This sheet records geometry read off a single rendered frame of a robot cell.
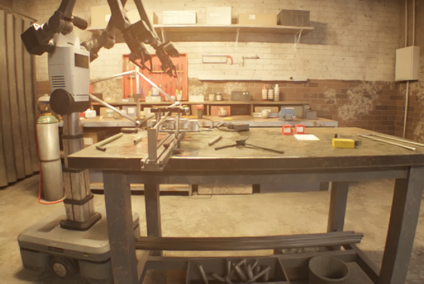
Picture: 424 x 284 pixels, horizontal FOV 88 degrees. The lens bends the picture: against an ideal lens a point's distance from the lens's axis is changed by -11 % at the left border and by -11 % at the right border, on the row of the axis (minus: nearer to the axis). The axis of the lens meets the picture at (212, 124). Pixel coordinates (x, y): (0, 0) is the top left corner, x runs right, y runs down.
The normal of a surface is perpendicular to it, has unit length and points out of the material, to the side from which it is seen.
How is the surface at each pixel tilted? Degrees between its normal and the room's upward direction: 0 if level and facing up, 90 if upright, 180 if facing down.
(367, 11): 90
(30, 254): 90
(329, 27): 90
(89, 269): 90
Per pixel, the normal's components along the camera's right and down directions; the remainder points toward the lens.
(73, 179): -0.12, 0.12
